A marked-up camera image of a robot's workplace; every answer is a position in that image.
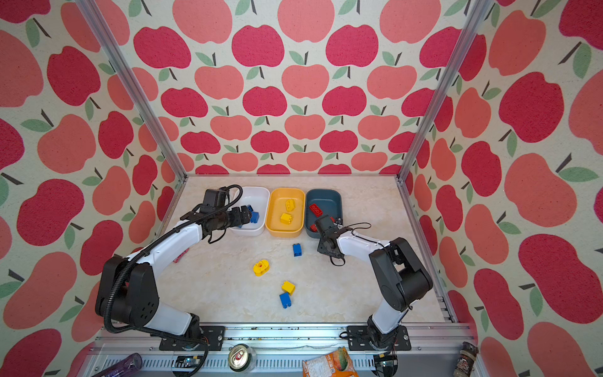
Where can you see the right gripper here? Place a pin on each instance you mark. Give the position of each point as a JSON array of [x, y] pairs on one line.
[[319, 247]]

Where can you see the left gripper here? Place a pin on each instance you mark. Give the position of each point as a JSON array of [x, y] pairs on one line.
[[238, 221]]

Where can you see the blue lego brick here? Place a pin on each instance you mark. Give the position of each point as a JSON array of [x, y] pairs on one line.
[[297, 250], [255, 217], [285, 300]]

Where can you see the white plastic container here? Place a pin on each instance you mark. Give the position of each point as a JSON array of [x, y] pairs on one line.
[[258, 198]]

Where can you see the dark teal plastic container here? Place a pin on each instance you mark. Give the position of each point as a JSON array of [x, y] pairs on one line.
[[329, 201]]

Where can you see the yellow lego brick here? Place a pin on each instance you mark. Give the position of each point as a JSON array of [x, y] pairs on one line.
[[288, 287], [286, 218], [290, 205]]

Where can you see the yellow round lego piece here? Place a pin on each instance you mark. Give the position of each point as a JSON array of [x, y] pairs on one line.
[[261, 268]]

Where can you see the yellow lego brick front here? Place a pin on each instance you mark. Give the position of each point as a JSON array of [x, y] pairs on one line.
[[288, 287]]

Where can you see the blue lego brick front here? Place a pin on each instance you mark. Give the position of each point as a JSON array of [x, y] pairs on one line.
[[285, 300]]

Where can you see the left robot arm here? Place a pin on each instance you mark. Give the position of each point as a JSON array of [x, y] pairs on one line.
[[128, 298]]

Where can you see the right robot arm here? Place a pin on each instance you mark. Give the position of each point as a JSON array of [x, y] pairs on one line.
[[402, 278]]

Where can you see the yellow plastic container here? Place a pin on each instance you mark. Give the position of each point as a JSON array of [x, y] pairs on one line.
[[286, 212]]

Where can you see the pink snack packet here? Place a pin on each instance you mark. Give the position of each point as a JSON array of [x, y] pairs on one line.
[[181, 256]]

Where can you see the orange snack bag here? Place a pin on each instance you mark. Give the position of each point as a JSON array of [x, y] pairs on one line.
[[335, 364]]

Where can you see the soda can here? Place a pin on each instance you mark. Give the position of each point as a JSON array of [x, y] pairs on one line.
[[242, 358]]

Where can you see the black round object front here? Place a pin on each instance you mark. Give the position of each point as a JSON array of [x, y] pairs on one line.
[[386, 364]]

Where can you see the purple bottle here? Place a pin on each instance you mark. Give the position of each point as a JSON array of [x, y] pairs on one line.
[[128, 367]]

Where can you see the dark spice jar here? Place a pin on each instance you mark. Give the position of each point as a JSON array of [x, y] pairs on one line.
[[466, 361]]

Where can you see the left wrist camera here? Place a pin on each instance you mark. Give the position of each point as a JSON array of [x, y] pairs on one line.
[[214, 199]]

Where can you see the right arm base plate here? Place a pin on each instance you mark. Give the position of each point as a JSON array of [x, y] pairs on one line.
[[363, 338]]

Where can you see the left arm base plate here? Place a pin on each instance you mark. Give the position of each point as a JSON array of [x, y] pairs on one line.
[[200, 338]]

